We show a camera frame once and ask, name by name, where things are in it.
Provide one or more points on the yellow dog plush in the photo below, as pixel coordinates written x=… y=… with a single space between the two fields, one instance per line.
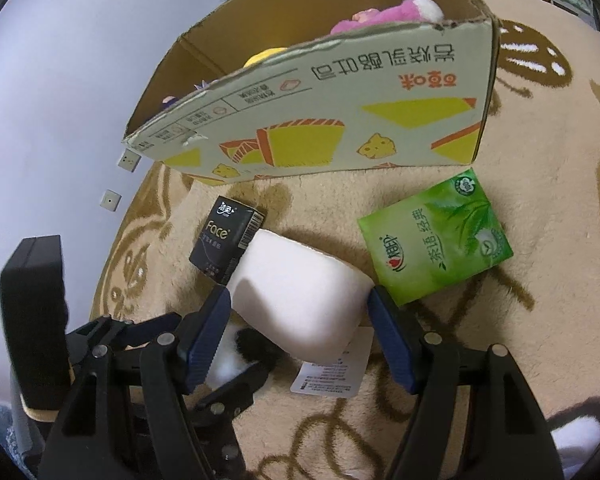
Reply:
x=265 y=56

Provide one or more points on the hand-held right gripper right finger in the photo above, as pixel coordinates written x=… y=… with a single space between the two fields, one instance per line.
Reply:
x=395 y=340

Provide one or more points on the beige patterned rug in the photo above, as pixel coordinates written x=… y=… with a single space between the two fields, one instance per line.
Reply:
x=530 y=310

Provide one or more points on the pink strawberry plush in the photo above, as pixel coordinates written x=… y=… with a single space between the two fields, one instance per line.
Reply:
x=380 y=15

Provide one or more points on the black tissue pack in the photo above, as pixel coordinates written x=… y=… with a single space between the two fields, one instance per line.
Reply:
x=225 y=240

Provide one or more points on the white round-hole wall socket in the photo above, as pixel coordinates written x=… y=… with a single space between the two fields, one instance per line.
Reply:
x=110 y=200

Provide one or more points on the cardboard box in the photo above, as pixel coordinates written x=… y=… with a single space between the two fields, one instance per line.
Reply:
x=330 y=85

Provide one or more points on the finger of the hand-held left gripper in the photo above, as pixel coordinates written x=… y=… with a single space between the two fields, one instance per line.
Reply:
x=130 y=331
x=220 y=410

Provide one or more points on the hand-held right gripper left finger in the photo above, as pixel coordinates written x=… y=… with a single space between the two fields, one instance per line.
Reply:
x=207 y=340

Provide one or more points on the white power wall socket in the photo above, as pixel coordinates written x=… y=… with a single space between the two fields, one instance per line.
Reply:
x=128 y=160

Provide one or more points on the green tissue pack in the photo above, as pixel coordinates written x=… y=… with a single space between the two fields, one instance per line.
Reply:
x=430 y=240

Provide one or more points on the navy white fluffy plush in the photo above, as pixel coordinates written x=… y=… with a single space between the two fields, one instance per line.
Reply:
x=227 y=360

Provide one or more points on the white pillow plush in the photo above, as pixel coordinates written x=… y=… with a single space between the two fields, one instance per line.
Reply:
x=300 y=295

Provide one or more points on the purple plush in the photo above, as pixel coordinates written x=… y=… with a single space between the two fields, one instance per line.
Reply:
x=200 y=85

